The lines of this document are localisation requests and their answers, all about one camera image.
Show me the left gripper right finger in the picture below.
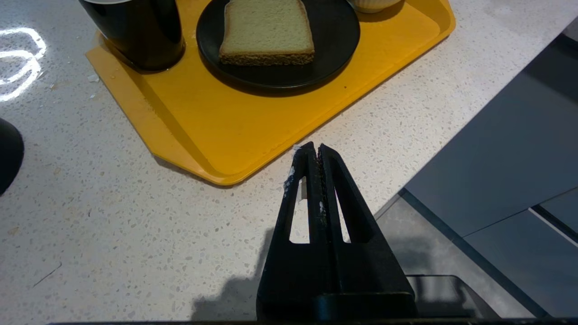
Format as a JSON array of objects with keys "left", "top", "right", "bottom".
[{"left": 318, "top": 144, "right": 418, "bottom": 318}]

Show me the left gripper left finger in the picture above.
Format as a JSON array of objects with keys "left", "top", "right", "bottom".
[{"left": 256, "top": 142, "right": 326, "bottom": 319}]

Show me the slice of white bread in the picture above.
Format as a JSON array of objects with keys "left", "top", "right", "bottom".
[{"left": 219, "top": 0, "right": 316, "bottom": 66}]

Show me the black mug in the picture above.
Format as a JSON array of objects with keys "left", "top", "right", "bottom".
[{"left": 78, "top": 0, "right": 186, "bottom": 72}]

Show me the yellow plastic tray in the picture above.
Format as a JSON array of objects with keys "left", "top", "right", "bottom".
[{"left": 85, "top": 0, "right": 456, "bottom": 186}]

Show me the grey cabinet drawer front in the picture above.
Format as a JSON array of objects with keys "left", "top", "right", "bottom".
[{"left": 405, "top": 34, "right": 578, "bottom": 237}]

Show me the black round plate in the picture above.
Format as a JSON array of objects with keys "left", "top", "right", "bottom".
[{"left": 196, "top": 0, "right": 361, "bottom": 91}]

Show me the white ribbed bowl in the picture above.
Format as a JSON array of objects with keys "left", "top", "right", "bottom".
[{"left": 347, "top": 0, "right": 403, "bottom": 14}]

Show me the black round appliance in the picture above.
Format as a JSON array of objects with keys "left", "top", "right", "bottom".
[{"left": 0, "top": 118, "right": 25, "bottom": 196}]

